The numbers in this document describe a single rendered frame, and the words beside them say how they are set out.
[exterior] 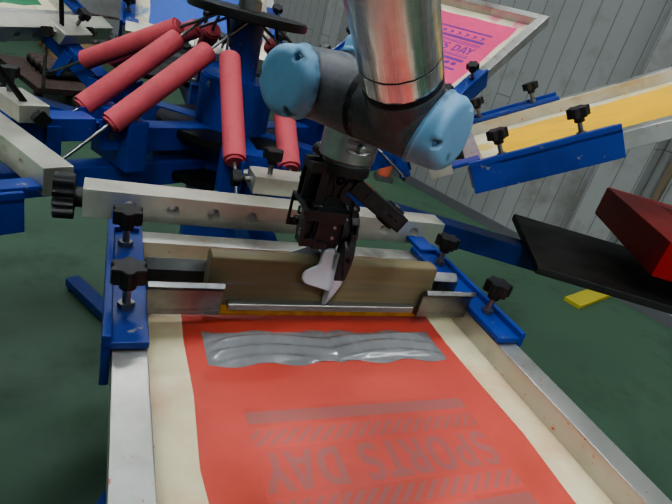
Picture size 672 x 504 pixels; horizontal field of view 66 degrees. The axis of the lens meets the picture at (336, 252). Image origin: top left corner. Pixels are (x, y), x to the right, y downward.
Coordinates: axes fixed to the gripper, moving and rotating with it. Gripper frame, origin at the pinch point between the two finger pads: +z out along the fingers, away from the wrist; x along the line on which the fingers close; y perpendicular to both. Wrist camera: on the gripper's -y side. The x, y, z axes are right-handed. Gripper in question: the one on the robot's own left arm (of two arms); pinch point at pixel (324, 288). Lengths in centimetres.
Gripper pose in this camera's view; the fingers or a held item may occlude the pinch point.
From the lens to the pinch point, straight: 78.3
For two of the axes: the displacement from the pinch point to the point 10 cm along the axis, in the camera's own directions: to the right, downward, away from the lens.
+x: 3.3, 4.8, -8.1
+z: -2.4, 8.8, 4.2
